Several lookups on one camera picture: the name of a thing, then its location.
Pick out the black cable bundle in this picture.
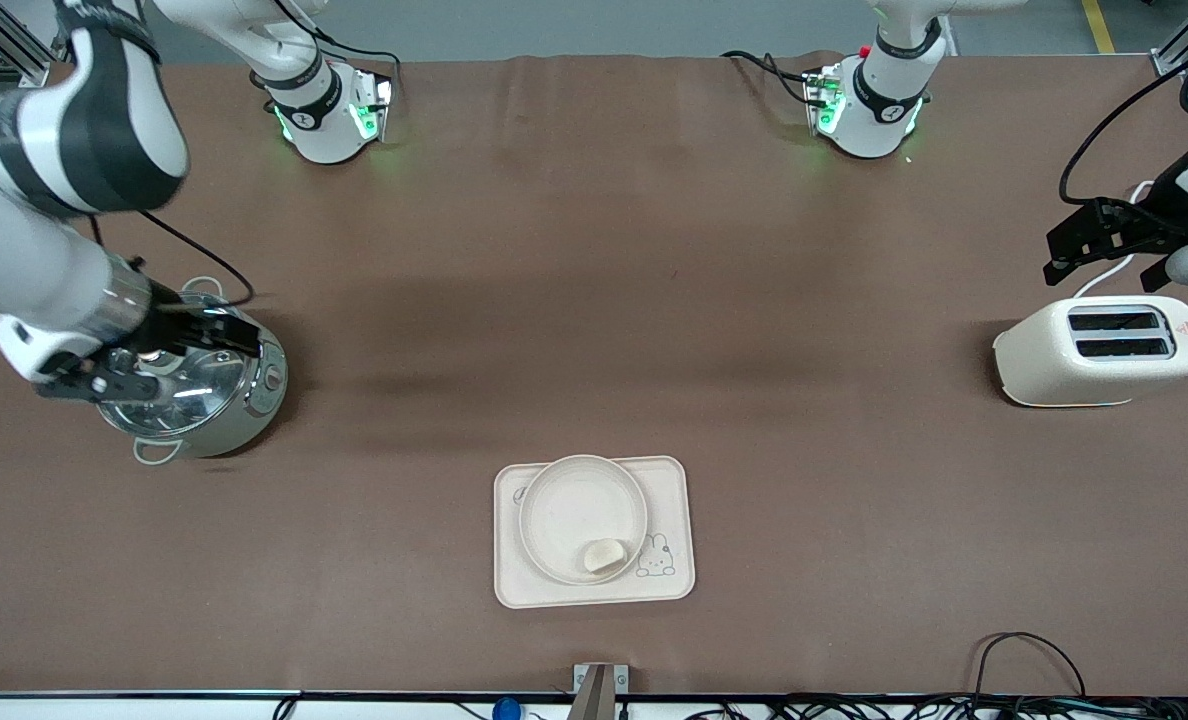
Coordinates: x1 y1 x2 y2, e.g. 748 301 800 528
682 692 1188 720

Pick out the steel pot with glass lid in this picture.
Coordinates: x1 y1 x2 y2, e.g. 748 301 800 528
94 277 289 467

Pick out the black right arm base cable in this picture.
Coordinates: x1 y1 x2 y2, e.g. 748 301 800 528
312 38 403 81

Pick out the round cream plate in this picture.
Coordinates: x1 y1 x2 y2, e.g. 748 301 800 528
517 455 649 586

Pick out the grey metal bracket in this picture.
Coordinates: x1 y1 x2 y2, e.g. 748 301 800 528
572 663 629 720

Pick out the cream two-slot toaster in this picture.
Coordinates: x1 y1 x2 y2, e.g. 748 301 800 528
992 295 1188 409

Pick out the cream rabbit print tray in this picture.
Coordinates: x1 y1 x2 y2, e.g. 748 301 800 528
493 455 696 610

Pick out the glass pot lid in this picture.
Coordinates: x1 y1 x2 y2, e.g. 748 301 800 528
94 292 255 439

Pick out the black looped cable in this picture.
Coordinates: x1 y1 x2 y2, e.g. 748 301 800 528
973 632 1088 701

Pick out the white toaster cable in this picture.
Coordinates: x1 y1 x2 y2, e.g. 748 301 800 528
1072 180 1155 299

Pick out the black arm base cable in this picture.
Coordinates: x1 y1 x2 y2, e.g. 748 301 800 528
721 50 817 107
312 38 403 81

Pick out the black left arm base cable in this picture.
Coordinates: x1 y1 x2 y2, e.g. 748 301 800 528
721 50 817 107

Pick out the brown table mat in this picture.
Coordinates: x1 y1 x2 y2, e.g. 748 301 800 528
0 52 1188 697

